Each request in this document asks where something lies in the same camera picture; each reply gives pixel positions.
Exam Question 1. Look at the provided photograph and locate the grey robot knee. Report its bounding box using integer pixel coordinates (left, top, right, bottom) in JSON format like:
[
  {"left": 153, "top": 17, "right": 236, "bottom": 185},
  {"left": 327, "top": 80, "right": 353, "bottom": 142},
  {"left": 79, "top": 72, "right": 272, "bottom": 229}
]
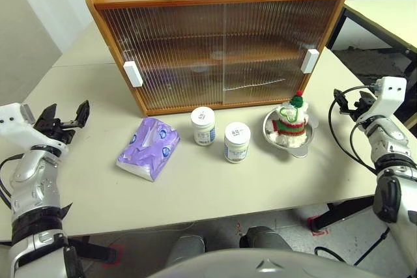
[
  {"left": 239, "top": 225, "right": 293, "bottom": 253},
  {"left": 165, "top": 234, "right": 207, "bottom": 268}
]

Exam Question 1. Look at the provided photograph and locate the cream table with black frame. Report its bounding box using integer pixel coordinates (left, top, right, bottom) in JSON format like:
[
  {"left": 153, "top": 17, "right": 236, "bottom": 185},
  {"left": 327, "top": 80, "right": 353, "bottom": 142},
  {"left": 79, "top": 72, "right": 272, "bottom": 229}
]
[{"left": 327, "top": 0, "right": 417, "bottom": 129}]

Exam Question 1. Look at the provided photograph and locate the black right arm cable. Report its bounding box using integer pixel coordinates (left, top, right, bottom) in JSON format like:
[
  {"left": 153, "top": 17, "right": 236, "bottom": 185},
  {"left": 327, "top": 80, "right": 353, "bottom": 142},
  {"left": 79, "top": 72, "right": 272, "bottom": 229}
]
[{"left": 328, "top": 84, "right": 379, "bottom": 174}]

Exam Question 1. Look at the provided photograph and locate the black floor cable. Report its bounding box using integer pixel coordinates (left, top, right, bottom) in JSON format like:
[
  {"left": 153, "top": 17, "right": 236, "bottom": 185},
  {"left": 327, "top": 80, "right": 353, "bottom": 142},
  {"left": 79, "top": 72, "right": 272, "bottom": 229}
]
[{"left": 314, "top": 227, "right": 392, "bottom": 268}]

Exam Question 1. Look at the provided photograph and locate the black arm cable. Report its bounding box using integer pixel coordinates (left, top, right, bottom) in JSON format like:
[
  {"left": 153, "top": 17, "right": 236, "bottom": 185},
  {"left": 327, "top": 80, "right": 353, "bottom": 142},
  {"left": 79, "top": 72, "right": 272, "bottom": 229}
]
[
  {"left": 0, "top": 152, "right": 25, "bottom": 209},
  {"left": 328, "top": 84, "right": 379, "bottom": 174}
]

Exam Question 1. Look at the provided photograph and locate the metal bowl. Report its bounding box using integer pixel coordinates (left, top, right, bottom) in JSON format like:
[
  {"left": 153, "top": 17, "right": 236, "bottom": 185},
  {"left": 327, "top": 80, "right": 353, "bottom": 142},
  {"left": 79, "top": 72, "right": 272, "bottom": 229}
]
[{"left": 262, "top": 108, "right": 318, "bottom": 159}]

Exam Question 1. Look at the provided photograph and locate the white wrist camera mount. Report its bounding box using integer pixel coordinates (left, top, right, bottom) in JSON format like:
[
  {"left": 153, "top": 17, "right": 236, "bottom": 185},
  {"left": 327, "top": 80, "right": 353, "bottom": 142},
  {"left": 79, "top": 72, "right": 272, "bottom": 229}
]
[
  {"left": 366, "top": 76, "right": 408, "bottom": 121},
  {"left": 0, "top": 102, "right": 70, "bottom": 159}
]

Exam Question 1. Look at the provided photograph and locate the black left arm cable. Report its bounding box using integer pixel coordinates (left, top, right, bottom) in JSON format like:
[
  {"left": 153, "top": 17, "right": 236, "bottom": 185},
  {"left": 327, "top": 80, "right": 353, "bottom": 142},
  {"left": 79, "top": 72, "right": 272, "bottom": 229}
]
[{"left": 0, "top": 152, "right": 25, "bottom": 209}]

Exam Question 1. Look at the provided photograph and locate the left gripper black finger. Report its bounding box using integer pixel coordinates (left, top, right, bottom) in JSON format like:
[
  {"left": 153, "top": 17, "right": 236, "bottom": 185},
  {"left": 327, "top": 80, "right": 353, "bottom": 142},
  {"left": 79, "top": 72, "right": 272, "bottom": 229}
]
[
  {"left": 72, "top": 100, "right": 91, "bottom": 128},
  {"left": 34, "top": 104, "right": 59, "bottom": 129}
]

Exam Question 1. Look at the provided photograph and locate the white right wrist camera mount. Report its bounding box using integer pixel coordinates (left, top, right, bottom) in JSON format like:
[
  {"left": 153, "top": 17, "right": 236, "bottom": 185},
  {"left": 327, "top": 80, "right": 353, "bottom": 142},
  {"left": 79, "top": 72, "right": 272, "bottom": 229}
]
[{"left": 366, "top": 76, "right": 408, "bottom": 121}]

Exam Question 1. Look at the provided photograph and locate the purple tissue pack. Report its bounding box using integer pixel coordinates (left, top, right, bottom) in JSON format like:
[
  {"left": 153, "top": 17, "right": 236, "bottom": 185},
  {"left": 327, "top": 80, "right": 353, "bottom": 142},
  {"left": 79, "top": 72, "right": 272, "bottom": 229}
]
[{"left": 116, "top": 117, "right": 181, "bottom": 182}]

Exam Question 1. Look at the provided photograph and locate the silver robot torso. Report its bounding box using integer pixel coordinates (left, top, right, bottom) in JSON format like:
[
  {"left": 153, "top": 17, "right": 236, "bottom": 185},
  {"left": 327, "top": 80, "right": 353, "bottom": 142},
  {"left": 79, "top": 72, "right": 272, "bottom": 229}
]
[{"left": 146, "top": 247, "right": 330, "bottom": 278}]

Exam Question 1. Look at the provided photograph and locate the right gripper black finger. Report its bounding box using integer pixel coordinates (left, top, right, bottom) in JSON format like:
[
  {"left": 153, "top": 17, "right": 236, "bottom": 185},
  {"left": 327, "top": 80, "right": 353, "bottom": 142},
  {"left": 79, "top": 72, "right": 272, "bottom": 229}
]
[
  {"left": 333, "top": 88, "right": 349, "bottom": 115},
  {"left": 358, "top": 90, "right": 376, "bottom": 109}
]

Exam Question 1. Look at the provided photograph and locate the white plastic jar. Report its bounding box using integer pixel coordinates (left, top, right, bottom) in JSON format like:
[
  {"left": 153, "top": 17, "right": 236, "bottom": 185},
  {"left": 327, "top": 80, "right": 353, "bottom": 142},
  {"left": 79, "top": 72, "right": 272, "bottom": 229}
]
[
  {"left": 190, "top": 106, "right": 216, "bottom": 146},
  {"left": 223, "top": 122, "right": 252, "bottom": 163}
]

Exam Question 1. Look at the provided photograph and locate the red floor tape mark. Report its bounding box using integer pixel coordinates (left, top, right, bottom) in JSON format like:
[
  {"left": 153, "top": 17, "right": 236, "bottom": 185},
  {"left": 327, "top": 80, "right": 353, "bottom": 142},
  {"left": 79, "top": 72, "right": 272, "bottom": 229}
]
[{"left": 102, "top": 243, "right": 126, "bottom": 269}]

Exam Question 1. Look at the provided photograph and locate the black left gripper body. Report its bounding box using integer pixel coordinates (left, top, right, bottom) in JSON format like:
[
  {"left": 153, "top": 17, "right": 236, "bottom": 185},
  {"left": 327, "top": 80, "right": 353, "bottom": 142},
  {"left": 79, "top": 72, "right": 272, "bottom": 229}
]
[{"left": 34, "top": 113, "right": 81, "bottom": 145}]

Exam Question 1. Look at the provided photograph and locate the grey robot right knee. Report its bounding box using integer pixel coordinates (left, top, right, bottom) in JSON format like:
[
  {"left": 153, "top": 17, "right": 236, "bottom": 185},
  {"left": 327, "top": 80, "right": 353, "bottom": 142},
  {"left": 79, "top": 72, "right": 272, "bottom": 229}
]
[{"left": 239, "top": 225, "right": 293, "bottom": 253}]

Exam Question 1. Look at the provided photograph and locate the black table leg frame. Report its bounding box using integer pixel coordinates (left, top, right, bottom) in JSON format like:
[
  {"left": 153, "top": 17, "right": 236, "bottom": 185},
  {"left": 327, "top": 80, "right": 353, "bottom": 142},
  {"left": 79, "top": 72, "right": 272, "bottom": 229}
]
[
  {"left": 70, "top": 238, "right": 118, "bottom": 264},
  {"left": 314, "top": 195, "right": 375, "bottom": 230}
]

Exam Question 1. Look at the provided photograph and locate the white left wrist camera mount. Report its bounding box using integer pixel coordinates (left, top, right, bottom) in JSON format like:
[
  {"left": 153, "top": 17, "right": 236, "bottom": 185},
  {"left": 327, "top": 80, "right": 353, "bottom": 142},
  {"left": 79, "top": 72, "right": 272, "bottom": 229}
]
[{"left": 0, "top": 102, "right": 70, "bottom": 159}]

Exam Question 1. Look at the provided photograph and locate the ribbed clear sliding door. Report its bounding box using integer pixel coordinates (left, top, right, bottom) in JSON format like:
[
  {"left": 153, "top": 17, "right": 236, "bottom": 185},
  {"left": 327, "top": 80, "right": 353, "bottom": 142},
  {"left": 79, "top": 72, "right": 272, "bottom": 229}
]
[
  {"left": 222, "top": 0, "right": 339, "bottom": 106},
  {"left": 97, "top": 1, "right": 226, "bottom": 113}
]

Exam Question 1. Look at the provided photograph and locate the grey robot left knee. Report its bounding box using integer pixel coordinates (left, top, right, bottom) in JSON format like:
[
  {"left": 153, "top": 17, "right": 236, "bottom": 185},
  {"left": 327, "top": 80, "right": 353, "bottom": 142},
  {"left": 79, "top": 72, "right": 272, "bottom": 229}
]
[{"left": 165, "top": 234, "right": 207, "bottom": 268}]

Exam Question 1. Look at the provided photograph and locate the white block door handle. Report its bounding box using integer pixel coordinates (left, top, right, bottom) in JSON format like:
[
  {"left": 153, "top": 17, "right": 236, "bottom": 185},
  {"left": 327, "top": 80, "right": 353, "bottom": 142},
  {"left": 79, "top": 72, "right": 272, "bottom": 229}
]
[
  {"left": 122, "top": 61, "right": 143, "bottom": 88},
  {"left": 300, "top": 48, "right": 319, "bottom": 74}
]

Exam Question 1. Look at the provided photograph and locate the white plush toy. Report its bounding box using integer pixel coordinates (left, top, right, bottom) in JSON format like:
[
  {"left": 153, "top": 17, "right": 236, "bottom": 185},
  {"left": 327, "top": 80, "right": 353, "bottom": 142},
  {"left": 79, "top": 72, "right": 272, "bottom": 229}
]
[{"left": 270, "top": 90, "right": 310, "bottom": 148}]

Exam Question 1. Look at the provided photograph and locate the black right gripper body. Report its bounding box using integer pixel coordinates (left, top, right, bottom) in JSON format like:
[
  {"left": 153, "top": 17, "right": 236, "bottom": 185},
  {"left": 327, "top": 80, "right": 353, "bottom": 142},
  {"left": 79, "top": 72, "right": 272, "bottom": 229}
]
[{"left": 344, "top": 94, "right": 376, "bottom": 123}]

